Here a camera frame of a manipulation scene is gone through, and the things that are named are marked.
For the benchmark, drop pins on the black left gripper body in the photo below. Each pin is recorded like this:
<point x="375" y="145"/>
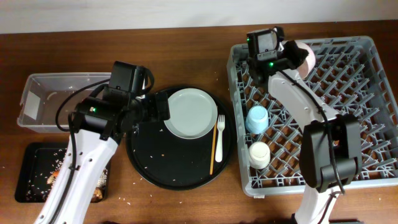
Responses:
<point x="148" y="109"/>

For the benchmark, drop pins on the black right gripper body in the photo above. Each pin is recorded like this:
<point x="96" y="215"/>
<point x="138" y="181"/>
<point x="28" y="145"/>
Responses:
<point x="290" y="53"/>

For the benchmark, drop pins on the pink bowl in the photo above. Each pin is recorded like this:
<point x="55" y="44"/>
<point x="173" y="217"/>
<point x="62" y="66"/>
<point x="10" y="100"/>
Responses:
<point x="309" y="62"/>

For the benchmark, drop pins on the grey round plate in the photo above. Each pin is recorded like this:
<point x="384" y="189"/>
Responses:
<point x="193" y="113"/>

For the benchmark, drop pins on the light blue cup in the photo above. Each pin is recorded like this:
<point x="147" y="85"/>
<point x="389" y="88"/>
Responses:
<point x="257" y="120"/>

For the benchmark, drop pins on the white plastic fork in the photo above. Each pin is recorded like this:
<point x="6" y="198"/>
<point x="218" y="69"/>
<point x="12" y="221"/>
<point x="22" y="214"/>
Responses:
<point x="219" y="144"/>

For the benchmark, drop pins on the wooden chopstick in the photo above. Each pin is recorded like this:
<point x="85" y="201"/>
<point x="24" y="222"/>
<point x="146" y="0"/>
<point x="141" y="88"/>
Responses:
<point x="213" y="148"/>

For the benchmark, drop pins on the rice and peanut shells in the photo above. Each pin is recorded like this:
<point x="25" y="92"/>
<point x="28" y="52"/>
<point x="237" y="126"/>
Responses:
<point x="43" y="174"/>

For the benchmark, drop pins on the cream white cup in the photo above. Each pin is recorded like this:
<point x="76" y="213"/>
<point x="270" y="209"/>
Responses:
<point x="259" y="155"/>

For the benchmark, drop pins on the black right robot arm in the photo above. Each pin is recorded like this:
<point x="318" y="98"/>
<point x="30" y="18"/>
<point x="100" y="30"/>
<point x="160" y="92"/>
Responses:
<point x="330" y="154"/>

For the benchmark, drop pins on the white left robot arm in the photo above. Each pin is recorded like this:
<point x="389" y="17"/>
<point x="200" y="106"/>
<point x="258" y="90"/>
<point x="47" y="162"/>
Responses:
<point x="115" y="107"/>

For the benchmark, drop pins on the clear plastic waste bin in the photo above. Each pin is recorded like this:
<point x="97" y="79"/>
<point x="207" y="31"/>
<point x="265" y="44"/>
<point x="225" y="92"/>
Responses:
<point x="44" y="93"/>

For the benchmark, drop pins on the grey dishwasher rack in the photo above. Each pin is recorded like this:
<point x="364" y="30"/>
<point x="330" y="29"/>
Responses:
<point x="349" y="77"/>

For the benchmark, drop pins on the round black serving tray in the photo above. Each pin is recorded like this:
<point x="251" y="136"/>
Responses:
<point x="173" y="163"/>

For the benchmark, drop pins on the black rectangular tray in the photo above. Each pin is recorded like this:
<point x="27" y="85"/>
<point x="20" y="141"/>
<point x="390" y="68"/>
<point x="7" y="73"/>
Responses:
<point x="26" y="166"/>

